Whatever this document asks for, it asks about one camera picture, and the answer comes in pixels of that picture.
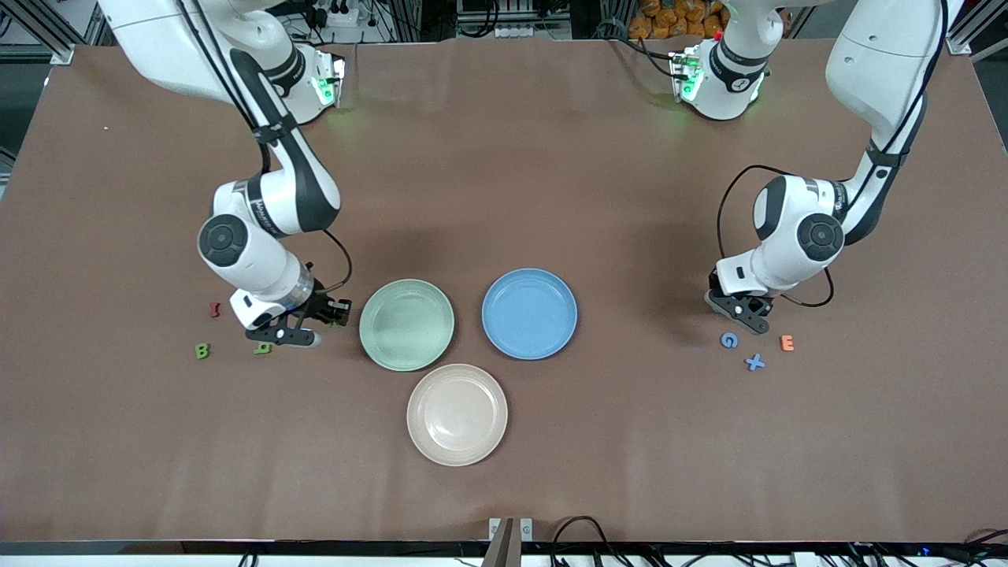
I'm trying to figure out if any green plate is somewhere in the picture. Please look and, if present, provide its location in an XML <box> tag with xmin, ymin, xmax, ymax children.
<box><xmin>359</xmin><ymin>279</ymin><xmax>456</xmax><ymax>372</ymax></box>

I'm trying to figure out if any beige plate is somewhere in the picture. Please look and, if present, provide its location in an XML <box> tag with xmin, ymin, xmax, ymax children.
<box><xmin>406</xmin><ymin>363</ymin><xmax>509</xmax><ymax>467</ymax></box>

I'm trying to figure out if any blue plate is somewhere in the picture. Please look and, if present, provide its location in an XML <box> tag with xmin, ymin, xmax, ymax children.
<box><xmin>481</xmin><ymin>268</ymin><xmax>579</xmax><ymax>361</ymax></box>

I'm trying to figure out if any brown table cover sheet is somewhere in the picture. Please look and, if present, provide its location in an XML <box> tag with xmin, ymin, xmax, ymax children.
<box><xmin>0</xmin><ymin>39</ymin><xmax>1008</xmax><ymax>544</ymax></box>

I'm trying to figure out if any pile of orange bags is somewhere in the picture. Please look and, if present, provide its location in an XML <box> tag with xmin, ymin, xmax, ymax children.
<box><xmin>630</xmin><ymin>0</ymin><xmax>729</xmax><ymax>40</ymax></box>

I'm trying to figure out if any white power strip with plugs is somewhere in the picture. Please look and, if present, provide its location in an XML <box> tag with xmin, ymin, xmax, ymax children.
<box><xmin>313</xmin><ymin>0</ymin><xmax>359</xmax><ymax>28</ymax></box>

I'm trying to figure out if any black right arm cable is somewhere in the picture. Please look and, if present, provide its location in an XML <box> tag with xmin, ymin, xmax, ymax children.
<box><xmin>175</xmin><ymin>0</ymin><xmax>354</xmax><ymax>296</ymax></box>

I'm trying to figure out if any black looped floor cable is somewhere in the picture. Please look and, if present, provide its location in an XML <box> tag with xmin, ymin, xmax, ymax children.
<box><xmin>550</xmin><ymin>516</ymin><xmax>631</xmax><ymax>567</ymax></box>

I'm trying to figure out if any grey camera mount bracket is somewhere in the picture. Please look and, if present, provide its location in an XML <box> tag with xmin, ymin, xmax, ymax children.
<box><xmin>482</xmin><ymin>517</ymin><xmax>535</xmax><ymax>567</ymax></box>

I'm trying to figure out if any aluminium frame profile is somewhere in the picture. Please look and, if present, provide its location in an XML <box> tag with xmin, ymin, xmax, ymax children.
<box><xmin>945</xmin><ymin>0</ymin><xmax>1008</xmax><ymax>64</ymax></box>
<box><xmin>0</xmin><ymin>0</ymin><xmax>77</xmax><ymax>65</ymax></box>

